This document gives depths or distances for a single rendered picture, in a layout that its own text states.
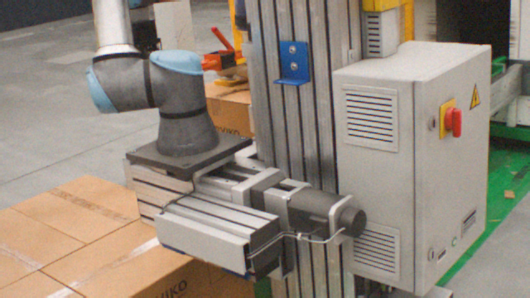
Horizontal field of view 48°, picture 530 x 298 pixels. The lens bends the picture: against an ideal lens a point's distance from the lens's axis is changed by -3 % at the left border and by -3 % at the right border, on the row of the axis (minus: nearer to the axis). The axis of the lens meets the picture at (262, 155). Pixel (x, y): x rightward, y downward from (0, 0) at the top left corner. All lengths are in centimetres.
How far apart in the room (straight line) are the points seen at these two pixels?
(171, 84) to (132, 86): 9
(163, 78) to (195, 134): 15
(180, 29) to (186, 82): 194
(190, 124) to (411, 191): 53
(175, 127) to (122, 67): 18
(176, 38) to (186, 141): 192
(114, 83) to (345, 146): 53
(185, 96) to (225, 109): 81
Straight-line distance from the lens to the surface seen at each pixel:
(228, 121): 220
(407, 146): 119
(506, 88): 380
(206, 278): 205
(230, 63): 220
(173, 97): 139
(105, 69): 141
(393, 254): 131
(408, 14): 422
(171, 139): 142
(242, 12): 231
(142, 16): 195
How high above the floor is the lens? 152
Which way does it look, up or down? 21 degrees down
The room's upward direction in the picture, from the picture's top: 6 degrees counter-clockwise
